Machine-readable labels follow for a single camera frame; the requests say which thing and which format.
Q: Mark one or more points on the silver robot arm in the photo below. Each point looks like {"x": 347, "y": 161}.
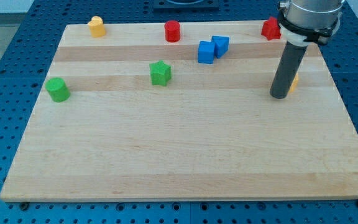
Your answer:
{"x": 302, "y": 22}

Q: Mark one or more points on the wooden board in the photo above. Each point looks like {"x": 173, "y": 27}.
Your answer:
{"x": 213, "y": 133}

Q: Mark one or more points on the green star block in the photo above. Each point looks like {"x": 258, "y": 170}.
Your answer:
{"x": 160, "y": 73}

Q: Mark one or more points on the red star block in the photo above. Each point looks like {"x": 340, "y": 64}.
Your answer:
{"x": 271, "y": 29}

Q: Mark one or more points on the blue cube block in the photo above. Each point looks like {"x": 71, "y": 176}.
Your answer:
{"x": 206, "y": 52}

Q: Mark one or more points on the blue triangle block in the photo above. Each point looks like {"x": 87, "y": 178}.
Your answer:
{"x": 221, "y": 45}

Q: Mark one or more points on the red cylinder block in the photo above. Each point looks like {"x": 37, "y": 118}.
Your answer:
{"x": 172, "y": 31}

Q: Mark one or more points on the yellow heart block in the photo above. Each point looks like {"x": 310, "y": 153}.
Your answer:
{"x": 96, "y": 27}

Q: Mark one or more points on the yellow block behind rod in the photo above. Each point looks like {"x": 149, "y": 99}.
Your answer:
{"x": 294, "y": 84}

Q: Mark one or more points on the green cylinder block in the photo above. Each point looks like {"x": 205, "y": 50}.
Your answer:
{"x": 57, "y": 89}

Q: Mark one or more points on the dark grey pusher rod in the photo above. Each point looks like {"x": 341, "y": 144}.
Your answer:
{"x": 287, "y": 68}

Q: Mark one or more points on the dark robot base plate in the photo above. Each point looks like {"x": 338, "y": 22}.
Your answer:
{"x": 159, "y": 5}

